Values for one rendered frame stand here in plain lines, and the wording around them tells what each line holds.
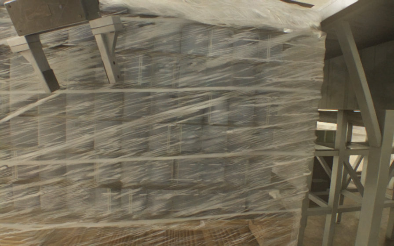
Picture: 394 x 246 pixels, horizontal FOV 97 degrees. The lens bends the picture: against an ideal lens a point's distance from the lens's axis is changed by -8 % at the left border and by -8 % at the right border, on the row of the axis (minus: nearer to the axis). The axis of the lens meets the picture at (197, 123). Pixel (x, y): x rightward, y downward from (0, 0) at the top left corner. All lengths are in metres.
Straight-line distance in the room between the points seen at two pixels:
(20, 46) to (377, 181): 0.93
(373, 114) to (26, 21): 0.82
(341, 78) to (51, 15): 0.94
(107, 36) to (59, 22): 0.07
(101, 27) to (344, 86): 0.87
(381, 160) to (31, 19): 0.89
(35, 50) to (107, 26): 0.15
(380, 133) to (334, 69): 0.37
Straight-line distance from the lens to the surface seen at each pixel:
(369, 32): 0.88
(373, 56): 0.89
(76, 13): 0.36
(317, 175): 1.85
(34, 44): 0.44
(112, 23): 0.34
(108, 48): 0.36
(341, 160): 1.27
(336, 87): 0.98
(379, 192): 0.80
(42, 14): 0.39
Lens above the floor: 0.80
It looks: 5 degrees down
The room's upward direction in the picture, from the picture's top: 2 degrees clockwise
